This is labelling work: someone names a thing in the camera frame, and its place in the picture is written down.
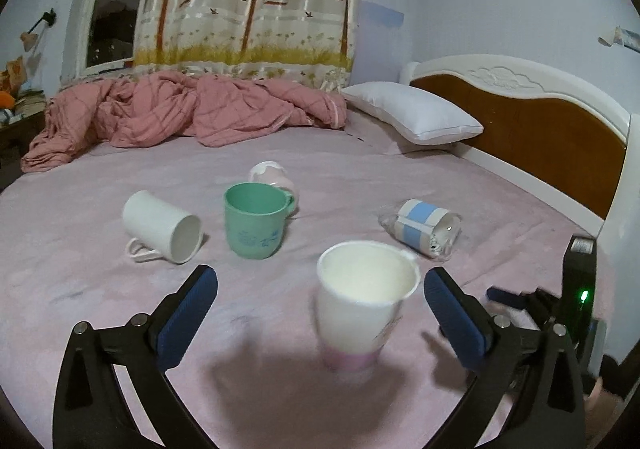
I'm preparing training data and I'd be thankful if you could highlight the plain white mug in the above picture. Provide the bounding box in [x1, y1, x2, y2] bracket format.
[122, 190, 204, 264]

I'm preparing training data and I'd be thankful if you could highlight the pink bed sheet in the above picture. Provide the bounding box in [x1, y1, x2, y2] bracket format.
[0, 106, 603, 449]

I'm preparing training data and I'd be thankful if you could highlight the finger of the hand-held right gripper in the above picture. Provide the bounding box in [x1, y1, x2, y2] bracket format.
[486, 285, 542, 316]

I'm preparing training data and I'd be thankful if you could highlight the white cup with blue stripes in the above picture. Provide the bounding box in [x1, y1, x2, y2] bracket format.
[379, 198, 463, 260]

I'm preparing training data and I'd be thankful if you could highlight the wall lamp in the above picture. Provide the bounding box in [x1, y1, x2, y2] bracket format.
[20, 8, 57, 51]

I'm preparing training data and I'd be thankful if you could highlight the torn wall paper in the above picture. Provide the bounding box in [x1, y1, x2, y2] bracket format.
[598, 24, 640, 51]

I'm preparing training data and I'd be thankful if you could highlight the green cup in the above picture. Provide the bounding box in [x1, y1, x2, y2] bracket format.
[223, 182, 296, 260]

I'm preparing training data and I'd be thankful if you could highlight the cluttered bedside table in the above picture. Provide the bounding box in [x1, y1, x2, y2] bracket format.
[0, 56, 49, 187]

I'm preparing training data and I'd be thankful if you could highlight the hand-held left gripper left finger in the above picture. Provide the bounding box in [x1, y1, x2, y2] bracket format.
[52, 265, 219, 449]

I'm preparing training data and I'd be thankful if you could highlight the white and wooden headboard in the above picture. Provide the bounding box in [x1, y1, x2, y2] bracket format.
[399, 54, 633, 241]

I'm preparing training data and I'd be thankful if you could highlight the white pillow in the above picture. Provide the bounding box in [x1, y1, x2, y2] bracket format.
[341, 81, 485, 146]

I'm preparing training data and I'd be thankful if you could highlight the white cup with pink base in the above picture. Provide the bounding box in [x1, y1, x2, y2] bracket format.
[316, 240, 420, 373]

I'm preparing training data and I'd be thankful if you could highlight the pink and white cup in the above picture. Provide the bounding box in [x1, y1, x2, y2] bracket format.
[248, 160, 300, 218]

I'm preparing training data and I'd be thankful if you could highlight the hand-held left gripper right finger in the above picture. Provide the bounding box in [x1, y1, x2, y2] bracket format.
[423, 266, 586, 449]

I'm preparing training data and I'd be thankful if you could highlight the tree print curtain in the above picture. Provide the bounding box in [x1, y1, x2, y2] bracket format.
[133, 0, 362, 91]

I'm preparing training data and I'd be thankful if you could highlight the pink checked blanket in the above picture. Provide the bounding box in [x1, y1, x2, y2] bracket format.
[21, 70, 349, 174]

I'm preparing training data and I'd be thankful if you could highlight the white framed window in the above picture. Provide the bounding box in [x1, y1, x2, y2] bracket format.
[74, 0, 176, 76]

